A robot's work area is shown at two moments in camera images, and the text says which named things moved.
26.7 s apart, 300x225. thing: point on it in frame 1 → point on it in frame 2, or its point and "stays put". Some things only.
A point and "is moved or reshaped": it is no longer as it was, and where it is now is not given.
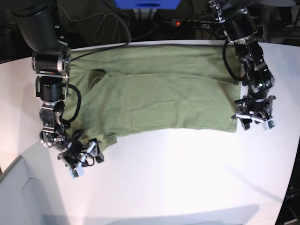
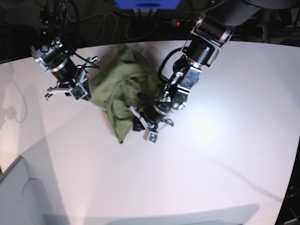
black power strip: x=194 y=23 stays put
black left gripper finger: x=95 y=152 → x=83 y=78
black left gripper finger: x=68 y=160 → x=51 y=91
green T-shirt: x=176 y=86 is moved or reshaped
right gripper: x=247 y=105 → x=140 y=123
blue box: x=147 y=4 stays put
